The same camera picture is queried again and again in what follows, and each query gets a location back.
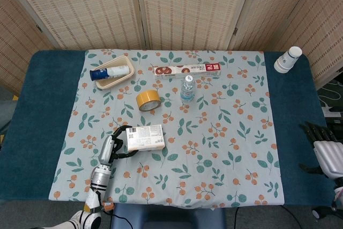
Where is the beige plastic tray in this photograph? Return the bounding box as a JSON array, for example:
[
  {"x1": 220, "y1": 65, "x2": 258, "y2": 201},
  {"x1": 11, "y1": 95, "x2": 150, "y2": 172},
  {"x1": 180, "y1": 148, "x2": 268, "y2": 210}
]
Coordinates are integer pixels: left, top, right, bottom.
[{"x1": 94, "y1": 55, "x2": 136, "y2": 90}]

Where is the woven folding screen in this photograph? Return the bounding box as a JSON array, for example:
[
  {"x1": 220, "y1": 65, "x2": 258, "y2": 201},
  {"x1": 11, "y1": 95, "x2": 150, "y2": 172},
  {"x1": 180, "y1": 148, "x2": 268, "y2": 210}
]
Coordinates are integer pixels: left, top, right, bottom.
[{"x1": 0, "y1": 0, "x2": 343, "y2": 98}]

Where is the clear water bottle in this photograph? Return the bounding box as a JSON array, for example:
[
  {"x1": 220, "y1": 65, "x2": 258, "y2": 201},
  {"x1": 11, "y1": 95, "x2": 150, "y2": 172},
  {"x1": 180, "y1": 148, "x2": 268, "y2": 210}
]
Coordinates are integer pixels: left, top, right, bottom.
[{"x1": 180, "y1": 75, "x2": 196, "y2": 103}]

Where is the white Face tissue pack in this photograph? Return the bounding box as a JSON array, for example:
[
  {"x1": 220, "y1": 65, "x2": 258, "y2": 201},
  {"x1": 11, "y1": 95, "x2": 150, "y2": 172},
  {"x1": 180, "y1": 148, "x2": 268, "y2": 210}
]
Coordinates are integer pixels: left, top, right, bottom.
[{"x1": 125, "y1": 124, "x2": 166, "y2": 153}]

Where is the white power strip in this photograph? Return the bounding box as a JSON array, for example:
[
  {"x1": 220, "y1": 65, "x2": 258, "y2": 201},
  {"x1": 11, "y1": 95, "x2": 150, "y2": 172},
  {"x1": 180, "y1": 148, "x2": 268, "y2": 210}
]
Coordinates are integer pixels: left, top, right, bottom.
[{"x1": 322, "y1": 105, "x2": 343, "y2": 119}]

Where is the thin black cable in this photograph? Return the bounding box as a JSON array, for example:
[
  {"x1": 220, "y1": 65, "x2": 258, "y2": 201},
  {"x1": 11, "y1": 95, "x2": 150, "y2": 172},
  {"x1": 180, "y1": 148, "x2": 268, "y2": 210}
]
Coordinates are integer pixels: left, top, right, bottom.
[{"x1": 112, "y1": 212, "x2": 135, "y2": 229}]

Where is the teal table cover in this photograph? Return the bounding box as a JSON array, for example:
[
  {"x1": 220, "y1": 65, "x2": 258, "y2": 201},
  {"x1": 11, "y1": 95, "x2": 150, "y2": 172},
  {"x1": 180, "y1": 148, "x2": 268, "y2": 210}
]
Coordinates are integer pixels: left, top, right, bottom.
[{"x1": 0, "y1": 49, "x2": 340, "y2": 209}]

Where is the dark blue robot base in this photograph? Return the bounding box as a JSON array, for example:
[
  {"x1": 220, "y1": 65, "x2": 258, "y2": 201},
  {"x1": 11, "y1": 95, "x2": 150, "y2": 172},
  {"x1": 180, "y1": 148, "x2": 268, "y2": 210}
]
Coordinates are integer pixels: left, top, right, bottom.
[{"x1": 110, "y1": 202, "x2": 226, "y2": 229}]

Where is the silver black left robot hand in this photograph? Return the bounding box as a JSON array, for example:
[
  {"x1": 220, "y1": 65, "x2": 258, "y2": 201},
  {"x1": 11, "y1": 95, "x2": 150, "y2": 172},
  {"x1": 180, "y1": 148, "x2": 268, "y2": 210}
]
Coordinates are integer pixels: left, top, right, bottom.
[{"x1": 98, "y1": 124, "x2": 139, "y2": 164}]

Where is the floral leaf print tablecloth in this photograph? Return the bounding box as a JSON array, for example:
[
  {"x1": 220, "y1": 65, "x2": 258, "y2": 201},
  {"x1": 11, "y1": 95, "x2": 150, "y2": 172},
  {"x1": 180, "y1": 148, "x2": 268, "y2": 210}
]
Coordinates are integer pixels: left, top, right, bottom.
[{"x1": 49, "y1": 49, "x2": 286, "y2": 209}]

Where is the yellow tape roll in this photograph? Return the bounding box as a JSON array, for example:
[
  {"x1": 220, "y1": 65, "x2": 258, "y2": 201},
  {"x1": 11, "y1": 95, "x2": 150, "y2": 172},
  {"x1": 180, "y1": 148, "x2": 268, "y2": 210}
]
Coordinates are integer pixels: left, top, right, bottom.
[{"x1": 136, "y1": 90, "x2": 161, "y2": 113}]

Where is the blue white tube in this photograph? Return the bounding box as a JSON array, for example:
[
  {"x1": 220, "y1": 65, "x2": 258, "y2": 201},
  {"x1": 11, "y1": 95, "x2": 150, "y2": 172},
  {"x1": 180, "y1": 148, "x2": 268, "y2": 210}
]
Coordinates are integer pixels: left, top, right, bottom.
[{"x1": 90, "y1": 64, "x2": 130, "y2": 82}]

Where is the long white red box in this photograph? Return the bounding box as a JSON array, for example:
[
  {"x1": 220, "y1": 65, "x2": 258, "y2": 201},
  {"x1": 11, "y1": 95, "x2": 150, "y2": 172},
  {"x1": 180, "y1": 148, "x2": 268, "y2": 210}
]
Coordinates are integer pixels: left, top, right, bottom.
[{"x1": 154, "y1": 63, "x2": 222, "y2": 80}]

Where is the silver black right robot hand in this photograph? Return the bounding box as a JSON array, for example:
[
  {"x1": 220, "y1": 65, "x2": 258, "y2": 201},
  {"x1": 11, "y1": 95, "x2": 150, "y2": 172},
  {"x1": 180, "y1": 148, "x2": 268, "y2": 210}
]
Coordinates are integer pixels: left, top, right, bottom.
[{"x1": 299, "y1": 121, "x2": 343, "y2": 181}]

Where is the stack of white paper cups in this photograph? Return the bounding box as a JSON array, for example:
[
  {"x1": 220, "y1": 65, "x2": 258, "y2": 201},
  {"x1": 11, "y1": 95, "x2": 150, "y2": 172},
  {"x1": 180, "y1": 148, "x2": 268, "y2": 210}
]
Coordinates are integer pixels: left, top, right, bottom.
[{"x1": 273, "y1": 46, "x2": 303, "y2": 74}]

